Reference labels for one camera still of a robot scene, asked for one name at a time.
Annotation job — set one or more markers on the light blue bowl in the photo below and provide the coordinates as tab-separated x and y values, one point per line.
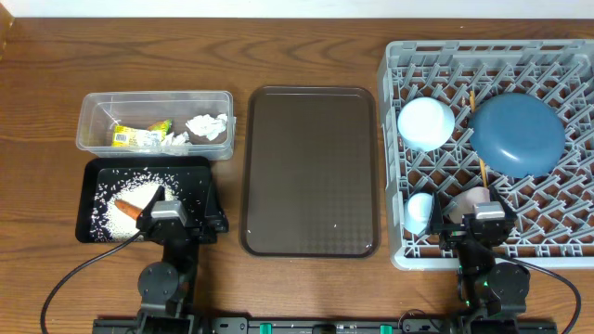
425	124

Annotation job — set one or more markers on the pink plastic cup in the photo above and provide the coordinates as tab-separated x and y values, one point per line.
464	202

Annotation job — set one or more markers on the black tray bin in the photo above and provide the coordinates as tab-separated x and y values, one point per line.
94	167

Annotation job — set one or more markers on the clear plastic bin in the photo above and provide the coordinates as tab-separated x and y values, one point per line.
101	112

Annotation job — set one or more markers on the pile of white rice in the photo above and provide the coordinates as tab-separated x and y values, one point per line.
137	187

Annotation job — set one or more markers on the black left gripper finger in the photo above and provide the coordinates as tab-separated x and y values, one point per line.
158	196
213	211

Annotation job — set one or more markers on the grey plastic dishwasher rack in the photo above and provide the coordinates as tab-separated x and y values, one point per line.
554	226

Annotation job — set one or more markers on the dark blue plate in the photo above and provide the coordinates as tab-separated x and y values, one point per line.
517	135

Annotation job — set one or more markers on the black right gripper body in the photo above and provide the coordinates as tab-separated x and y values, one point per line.
454	235

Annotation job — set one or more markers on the orange carrot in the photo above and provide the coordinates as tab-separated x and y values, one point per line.
128	209

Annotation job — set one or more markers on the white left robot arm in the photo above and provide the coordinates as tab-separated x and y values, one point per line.
167	286

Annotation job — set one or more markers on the yellow green snack wrapper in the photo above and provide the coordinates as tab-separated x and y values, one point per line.
125	136

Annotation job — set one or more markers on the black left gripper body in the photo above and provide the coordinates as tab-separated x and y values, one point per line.
196	239

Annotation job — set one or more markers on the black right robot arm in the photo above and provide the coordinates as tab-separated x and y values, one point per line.
494	292

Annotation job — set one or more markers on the light blue plastic cup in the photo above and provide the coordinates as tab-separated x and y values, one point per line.
417	213

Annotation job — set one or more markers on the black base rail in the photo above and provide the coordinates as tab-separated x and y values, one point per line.
239	325

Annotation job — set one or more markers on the brown serving tray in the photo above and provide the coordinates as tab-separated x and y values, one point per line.
310	186

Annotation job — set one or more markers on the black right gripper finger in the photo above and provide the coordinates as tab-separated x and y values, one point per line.
496	197
436	219

